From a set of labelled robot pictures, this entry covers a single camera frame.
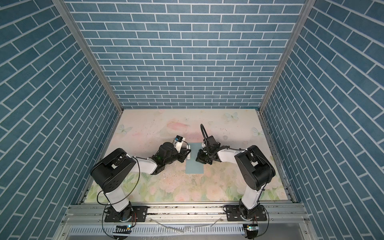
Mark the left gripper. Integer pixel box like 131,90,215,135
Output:
163,146,192,166

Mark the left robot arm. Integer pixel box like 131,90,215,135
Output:
90,141,192,213

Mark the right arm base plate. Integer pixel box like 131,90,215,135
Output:
223,205,268,222

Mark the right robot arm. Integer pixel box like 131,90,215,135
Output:
196,136,276,220

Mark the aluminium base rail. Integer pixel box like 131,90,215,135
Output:
63,201,309,225

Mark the teal envelope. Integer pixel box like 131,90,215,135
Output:
186,143,204,175

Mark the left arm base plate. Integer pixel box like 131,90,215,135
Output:
104,205,149,223

